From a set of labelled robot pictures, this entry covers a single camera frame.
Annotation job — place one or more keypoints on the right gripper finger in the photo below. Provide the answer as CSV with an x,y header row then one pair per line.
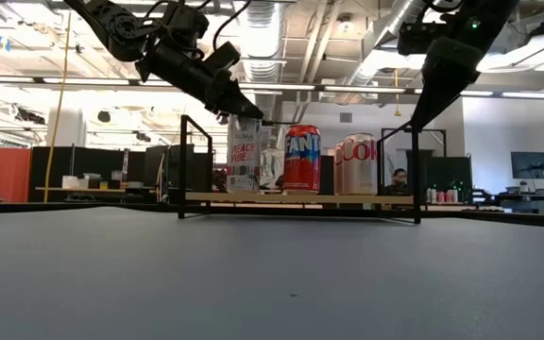
x,y
430,104

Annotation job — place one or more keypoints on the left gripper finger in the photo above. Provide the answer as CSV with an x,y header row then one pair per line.
x,y
234,104

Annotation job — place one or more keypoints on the white Celsius can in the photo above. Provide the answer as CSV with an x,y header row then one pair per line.
x,y
243,156

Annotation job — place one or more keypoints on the red Fanta can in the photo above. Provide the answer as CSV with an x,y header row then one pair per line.
x,y
301,160

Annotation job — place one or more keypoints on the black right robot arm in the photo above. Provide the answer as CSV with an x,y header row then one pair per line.
x,y
494,14

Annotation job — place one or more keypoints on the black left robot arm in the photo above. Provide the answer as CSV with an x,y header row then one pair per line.
x,y
111,23

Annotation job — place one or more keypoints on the person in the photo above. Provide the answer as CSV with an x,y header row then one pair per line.
x,y
399,177
272,163

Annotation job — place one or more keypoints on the ceiling light strip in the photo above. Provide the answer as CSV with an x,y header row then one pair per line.
x,y
88,81

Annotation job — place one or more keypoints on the black computer monitor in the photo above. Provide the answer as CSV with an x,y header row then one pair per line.
x,y
532,165

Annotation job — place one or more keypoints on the white column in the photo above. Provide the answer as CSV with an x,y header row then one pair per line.
x,y
66,130

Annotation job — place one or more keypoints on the black partition panel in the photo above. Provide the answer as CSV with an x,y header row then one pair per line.
x,y
55,165

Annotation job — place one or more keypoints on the wooden background desk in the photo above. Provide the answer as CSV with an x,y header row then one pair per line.
x,y
64,189

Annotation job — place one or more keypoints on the blue-grey table mat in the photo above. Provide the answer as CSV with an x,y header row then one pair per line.
x,y
253,274

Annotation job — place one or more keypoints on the red partition panel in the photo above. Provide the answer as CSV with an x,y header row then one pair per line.
x,y
7,175

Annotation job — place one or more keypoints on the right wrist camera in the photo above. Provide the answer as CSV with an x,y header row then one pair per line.
x,y
418,38

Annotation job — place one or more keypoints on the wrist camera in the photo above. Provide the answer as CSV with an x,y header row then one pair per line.
x,y
184,21
418,38

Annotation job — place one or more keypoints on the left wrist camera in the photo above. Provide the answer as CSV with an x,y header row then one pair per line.
x,y
184,21

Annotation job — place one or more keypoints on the silver air duct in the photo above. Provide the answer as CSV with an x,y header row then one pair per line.
x,y
262,47

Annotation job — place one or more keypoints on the wooden shelf with black frame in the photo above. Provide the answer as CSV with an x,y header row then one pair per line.
x,y
234,197

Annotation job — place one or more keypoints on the black table frame rail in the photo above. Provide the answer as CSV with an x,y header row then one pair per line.
x,y
64,208

